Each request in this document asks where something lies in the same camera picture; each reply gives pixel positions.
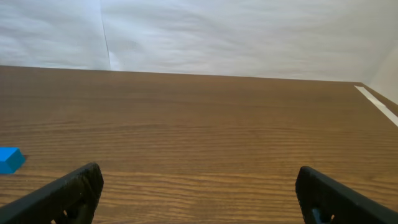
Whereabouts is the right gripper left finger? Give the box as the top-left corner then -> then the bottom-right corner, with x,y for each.
0,162 -> 104,224

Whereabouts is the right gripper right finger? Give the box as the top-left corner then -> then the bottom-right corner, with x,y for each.
295,166 -> 398,224

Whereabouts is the blue cube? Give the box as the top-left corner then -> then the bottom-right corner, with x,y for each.
0,147 -> 26,175

